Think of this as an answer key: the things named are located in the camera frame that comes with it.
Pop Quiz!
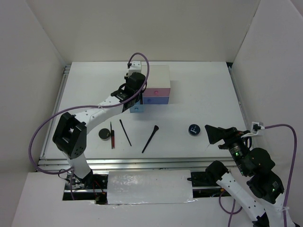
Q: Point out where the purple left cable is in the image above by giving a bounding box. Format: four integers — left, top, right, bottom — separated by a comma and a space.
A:
29, 52, 150, 201

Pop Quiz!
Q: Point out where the light blue drawer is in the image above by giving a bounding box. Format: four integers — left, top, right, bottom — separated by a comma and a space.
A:
129, 101, 144, 113

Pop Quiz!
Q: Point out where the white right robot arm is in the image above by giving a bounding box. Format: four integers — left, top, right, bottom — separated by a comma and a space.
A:
205, 122, 297, 227

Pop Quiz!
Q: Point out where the black fan makeup brush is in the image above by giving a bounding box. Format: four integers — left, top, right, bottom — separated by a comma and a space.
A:
142, 125, 159, 153

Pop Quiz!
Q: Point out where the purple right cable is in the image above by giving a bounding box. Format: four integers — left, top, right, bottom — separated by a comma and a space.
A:
219, 123, 298, 227

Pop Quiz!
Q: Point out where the red lip gloss tube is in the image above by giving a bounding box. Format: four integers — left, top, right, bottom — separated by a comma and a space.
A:
112, 130, 115, 149

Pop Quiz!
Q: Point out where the thin black makeup brush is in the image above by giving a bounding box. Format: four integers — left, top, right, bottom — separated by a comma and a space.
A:
119, 119, 132, 146

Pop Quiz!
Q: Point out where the aluminium rail frame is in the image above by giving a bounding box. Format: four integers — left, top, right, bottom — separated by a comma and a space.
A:
38, 157, 236, 171

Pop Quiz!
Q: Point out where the navy round compact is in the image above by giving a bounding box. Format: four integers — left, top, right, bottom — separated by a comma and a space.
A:
188, 124, 201, 136

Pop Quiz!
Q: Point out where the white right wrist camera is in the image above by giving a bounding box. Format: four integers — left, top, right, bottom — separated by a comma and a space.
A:
245, 122, 265, 137

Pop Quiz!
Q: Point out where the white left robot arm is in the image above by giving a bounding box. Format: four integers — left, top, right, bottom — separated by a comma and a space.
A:
53, 72, 147, 189

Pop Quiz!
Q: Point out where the purple drawer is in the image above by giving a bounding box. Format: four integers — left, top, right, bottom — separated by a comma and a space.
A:
143, 96, 169, 105

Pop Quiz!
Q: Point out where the white foam block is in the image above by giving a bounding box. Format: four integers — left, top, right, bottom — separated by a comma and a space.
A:
107, 170, 194, 205

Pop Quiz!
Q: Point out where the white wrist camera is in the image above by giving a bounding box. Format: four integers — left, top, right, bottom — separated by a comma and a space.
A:
245, 122, 265, 137
127, 61, 142, 77

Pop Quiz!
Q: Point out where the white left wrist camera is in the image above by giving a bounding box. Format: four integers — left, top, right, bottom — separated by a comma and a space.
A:
127, 61, 142, 77

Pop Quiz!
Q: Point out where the black round powder jar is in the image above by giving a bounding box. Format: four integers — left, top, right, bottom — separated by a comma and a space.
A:
98, 128, 111, 141

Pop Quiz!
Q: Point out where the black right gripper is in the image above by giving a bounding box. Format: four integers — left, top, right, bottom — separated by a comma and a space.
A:
204, 122, 250, 174

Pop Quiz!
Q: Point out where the pink drawer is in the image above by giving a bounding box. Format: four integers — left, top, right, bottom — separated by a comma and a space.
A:
143, 88, 170, 97

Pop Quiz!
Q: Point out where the purple cable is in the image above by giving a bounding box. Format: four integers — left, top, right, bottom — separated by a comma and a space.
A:
29, 52, 150, 201
219, 123, 298, 227

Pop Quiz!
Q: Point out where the white drawer cabinet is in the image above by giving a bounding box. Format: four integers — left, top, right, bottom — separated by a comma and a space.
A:
145, 65, 171, 90

